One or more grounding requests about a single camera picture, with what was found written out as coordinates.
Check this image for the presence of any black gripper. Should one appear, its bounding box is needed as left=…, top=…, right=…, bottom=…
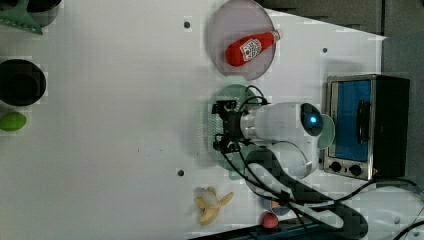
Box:
left=212, top=100, right=242, bottom=154

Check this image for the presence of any green oval plastic strainer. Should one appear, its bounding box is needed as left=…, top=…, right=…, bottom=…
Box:
left=205, top=84, right=267, bottom=180

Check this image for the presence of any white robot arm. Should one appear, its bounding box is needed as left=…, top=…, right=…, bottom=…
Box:
left=211, top=100, right=369, bottom=240

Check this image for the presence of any red plush ketchup bottle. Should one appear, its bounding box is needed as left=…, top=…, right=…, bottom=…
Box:
left=225, top=30, right=282, bottom=67

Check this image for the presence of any peeled toy banana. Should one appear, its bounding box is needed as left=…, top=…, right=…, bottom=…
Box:
left=194, top=187, right=234, bottom=226

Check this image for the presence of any blue bowl with orange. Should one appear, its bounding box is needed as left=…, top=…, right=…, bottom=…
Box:
left=262, top=199, right=290, bottom=216

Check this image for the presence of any grey round plate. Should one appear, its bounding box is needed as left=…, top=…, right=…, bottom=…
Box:
left=207, top=0, right=276, bottom=80

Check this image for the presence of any red toy strawberry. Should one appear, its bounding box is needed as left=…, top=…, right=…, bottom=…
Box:
left=262, top=212, right=279, bottom=229

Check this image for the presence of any silver blue toaster oven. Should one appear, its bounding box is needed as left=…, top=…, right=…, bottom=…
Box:
left=323, top=74, right=410, bottom=180

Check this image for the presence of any black round container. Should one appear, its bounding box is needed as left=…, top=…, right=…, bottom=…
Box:
left=0, top=59, right=46, bottom=106

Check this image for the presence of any green toy lime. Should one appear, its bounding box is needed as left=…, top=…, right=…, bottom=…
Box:
left=0, top=112, right=27, bottom=131

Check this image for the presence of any black pot top left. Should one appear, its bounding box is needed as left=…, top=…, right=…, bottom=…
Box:
left=27, top=0, right=62, bottom=27

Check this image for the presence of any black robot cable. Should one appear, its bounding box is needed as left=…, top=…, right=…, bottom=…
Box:
left=219, top=85, right=424, bottom=240

